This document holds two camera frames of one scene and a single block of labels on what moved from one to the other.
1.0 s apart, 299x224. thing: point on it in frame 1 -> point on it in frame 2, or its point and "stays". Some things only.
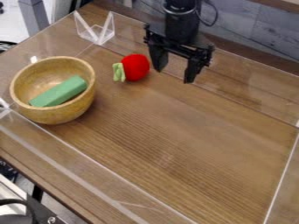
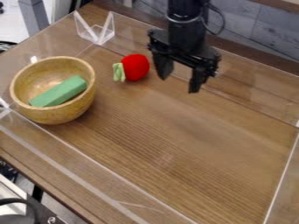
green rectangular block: x=74 y=86 stays
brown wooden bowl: x=53 y=89 stays
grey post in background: x=34 y=15 stays
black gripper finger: x=195 y=64 -> x=198 y=80
